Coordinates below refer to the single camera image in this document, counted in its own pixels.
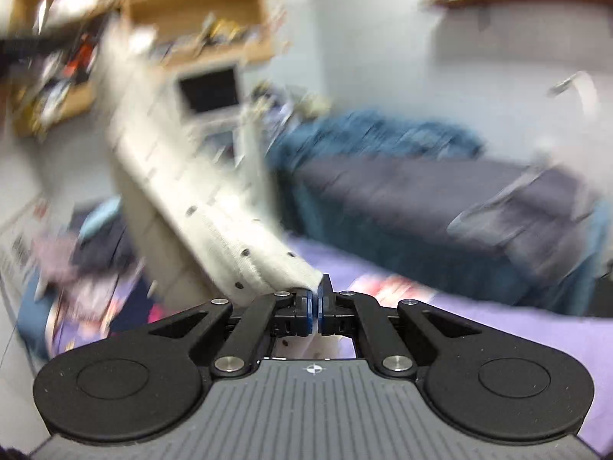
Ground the wooden bookshelf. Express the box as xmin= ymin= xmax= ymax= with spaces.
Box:
xmin=7 ymin=0 xmax=276 ymax=141

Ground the purple floral bedsheet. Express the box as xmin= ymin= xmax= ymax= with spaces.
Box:
xmin=48 ymin=232 xmax=613 ymax=362

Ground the white printed box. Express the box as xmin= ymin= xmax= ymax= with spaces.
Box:
xmin=0 ymin=195 xmax=51 ymax=307

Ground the cream polka dot shirt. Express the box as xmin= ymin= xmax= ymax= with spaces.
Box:
xmin=93 ymin=18 xmax=356 ymax=361

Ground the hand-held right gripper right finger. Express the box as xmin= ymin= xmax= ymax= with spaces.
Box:
xmin=317 ymin=273 xmax=482 ymax=377

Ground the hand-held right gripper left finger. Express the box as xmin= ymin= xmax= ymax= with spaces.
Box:
xmin=148 ymin=287 xmax=317 ymax=377

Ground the white framed dark screen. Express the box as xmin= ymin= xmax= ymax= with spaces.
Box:
xmin=175 ymin=63 xmax=244 ymax=118

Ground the grey garment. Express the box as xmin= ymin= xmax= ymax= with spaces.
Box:
xmin=446 ymin=163 xmax=597 ymax=252

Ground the pile of mixed clothes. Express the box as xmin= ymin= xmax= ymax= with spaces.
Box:
xmin=19 ymin=195 xmax=161 ymax=360

